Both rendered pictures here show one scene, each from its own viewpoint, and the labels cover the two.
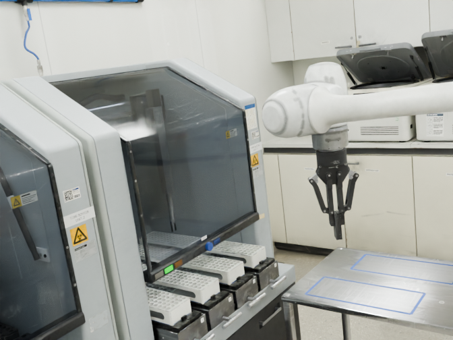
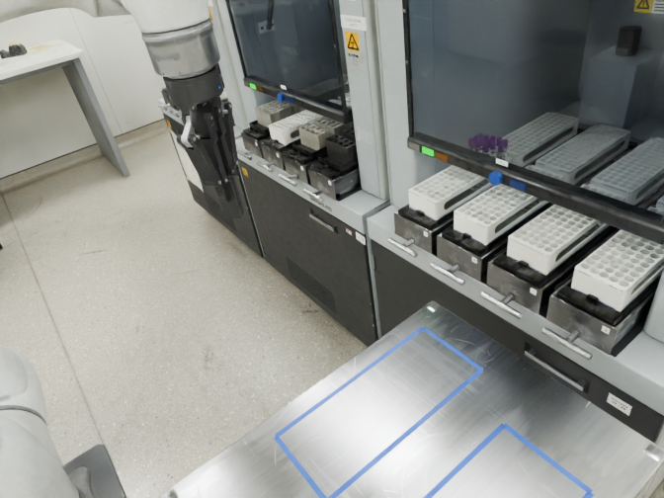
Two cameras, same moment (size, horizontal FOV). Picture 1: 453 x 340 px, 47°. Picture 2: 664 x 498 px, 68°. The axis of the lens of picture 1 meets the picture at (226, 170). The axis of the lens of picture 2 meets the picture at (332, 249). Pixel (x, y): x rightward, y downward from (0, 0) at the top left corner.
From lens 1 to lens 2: 1.88 m
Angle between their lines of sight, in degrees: 99
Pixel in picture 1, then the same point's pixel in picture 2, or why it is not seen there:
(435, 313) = (253, 474)
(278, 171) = not seen: outside the picture
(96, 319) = (362, 132)
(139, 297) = (402, 152)
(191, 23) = not seen: outside the picture
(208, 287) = (464, 220)
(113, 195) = (386, 17)
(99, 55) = not seen: outside the picture
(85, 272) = (356, 82)
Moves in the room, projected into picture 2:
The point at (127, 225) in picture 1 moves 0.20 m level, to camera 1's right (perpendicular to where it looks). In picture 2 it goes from (399, 64) to (384, 96)
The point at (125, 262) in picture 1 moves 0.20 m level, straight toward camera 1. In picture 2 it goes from (392, 104) to (314, 113)
